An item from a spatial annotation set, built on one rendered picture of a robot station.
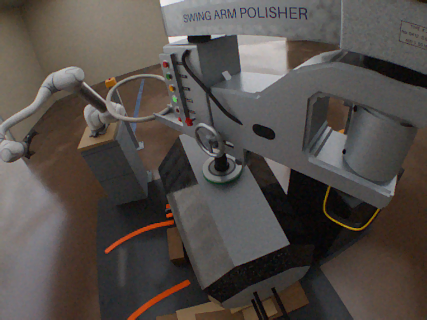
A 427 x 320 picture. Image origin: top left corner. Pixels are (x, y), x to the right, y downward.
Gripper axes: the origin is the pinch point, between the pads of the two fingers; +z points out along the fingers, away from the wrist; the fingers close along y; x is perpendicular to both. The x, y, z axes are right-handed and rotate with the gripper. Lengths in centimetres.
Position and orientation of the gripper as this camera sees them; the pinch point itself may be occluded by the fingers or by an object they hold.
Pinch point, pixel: (35, 142)
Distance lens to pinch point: 164.4
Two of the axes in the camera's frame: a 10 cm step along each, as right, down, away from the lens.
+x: -8.6, -2.9, -4.2
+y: 3.6, -9.3, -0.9
